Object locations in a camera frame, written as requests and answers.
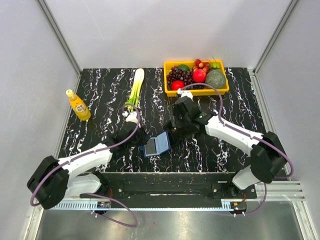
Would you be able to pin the purple grape bunch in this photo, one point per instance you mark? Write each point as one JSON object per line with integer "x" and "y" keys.
{"x": 177, "y": 74}

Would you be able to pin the green netted melon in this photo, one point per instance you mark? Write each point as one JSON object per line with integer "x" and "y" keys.
{"x": 216, "y": 79}

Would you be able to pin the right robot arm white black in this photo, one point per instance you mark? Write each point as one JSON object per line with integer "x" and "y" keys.
{"x": 265, "y": 151}

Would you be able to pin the red cherry cluster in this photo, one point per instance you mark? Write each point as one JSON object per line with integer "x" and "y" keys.
{"x": 202, "y": 65}

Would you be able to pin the celery stalk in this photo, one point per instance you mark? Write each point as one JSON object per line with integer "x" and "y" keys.
{"x": 134, "y": 97}

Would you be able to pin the red pink peach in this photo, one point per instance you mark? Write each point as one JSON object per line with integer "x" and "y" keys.
{"x": 199, "y": 76}

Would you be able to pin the yellow juice bottle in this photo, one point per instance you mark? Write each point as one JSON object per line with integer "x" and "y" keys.
{"x": 79, "y": 107}

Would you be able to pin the yellow plastic fruit bin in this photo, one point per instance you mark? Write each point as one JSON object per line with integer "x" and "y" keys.
{"x": 207, "y": 91}

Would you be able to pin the red apple front left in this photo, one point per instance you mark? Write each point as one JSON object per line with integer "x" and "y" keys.
{"x": 177, "y": 84}

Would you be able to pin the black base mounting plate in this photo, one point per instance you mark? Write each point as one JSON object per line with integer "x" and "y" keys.
{"x": 200, "y": 188}

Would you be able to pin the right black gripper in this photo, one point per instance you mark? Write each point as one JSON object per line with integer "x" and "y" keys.
{"x": 175, "y": 120}

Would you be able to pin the green apple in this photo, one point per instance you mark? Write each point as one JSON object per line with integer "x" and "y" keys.
{"x": 214, "y": 66}

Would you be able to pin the blue leather card holder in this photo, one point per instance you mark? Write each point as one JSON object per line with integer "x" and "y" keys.
{"x": 162, "y": 143}

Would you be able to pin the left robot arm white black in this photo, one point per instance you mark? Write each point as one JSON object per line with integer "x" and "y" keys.
{"x": 51, "y": 181}

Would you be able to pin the black card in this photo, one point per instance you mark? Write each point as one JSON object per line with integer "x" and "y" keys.
{"x": 150, "y": 147}

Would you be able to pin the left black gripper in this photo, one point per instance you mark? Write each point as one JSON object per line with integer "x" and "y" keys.
{"x": 145, "y": 138}

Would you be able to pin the green avocado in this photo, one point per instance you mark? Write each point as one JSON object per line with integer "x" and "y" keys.
{"x": 183, "y": 67}

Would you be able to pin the dark blueberry cluster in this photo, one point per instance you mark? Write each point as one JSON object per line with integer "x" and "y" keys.
{"x": 195, "y": 87}

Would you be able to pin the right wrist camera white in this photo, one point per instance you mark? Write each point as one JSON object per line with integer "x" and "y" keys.
{"x": 184, "y": 93}

